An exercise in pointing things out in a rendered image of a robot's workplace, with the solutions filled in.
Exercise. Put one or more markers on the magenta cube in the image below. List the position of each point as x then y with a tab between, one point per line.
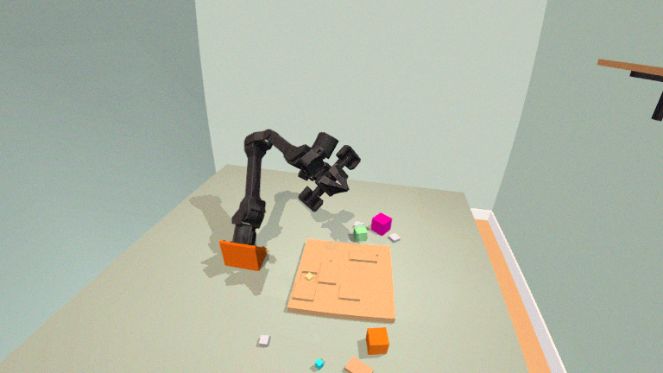
381	224

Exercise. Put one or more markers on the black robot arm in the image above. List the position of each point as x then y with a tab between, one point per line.
308	159

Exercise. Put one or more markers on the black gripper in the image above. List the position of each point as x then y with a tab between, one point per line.
326	178

